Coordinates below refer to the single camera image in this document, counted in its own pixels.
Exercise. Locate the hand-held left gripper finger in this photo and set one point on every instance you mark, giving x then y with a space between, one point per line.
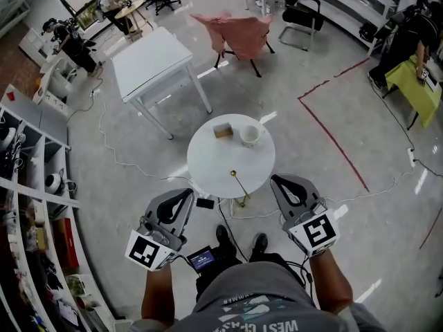
187 213
155 202

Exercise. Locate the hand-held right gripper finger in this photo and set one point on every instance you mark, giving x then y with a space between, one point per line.
311 190
280 202

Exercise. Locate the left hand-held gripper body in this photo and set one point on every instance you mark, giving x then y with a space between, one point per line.
145 251

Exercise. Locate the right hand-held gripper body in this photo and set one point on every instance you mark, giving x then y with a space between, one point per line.
318 230

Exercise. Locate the gold spoon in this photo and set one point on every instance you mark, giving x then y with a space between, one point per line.
240 185

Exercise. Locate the white cup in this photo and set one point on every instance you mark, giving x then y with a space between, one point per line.
250 136

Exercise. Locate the person's right forearm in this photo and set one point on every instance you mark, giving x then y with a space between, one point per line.
328 282

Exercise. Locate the person's left forearm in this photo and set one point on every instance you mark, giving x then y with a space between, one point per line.
155 296

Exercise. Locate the black phone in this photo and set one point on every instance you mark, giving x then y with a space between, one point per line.
205 203

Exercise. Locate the white power strip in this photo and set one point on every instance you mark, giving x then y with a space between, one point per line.
412 157
199 188

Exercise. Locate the person's right black shoe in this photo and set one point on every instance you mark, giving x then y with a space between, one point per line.
259 243

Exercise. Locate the person's black shoe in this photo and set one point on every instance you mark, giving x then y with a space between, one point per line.
259 243
225 239

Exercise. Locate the person's left black shoe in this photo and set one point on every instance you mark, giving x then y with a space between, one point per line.
225 239

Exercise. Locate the black device with screen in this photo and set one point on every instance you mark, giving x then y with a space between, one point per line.
202 258

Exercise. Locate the red floor tape line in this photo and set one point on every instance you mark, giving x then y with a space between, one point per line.
332 140

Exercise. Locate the white round side table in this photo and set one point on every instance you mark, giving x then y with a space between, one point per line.
214 164

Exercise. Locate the person's black trousers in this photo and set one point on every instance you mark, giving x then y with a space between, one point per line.
228 261

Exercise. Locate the red box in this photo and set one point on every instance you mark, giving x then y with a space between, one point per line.
67 242

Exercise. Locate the small tan box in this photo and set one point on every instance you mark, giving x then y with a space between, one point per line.
222 130

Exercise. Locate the person's grey printed t-shirt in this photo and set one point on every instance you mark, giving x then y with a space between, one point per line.
256 306

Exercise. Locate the white round helmet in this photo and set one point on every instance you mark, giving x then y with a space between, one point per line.
53 183

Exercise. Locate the white open shelf unit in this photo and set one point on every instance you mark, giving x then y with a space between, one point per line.
34 192

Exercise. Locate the white square table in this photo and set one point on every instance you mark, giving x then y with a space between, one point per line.
149 64

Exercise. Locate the table with yellow-green cloth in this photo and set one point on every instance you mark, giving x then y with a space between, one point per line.
412 85

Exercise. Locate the chair with pink cloth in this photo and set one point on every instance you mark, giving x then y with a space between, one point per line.
239 35

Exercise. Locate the white low cabinet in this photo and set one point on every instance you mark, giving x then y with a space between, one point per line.
45 67

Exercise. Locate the black cantilever chair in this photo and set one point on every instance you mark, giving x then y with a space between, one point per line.
297 12

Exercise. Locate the white long shelf unit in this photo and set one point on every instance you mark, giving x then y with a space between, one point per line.
349 2

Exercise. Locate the round wooden table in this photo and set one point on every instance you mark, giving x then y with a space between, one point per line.
129 9

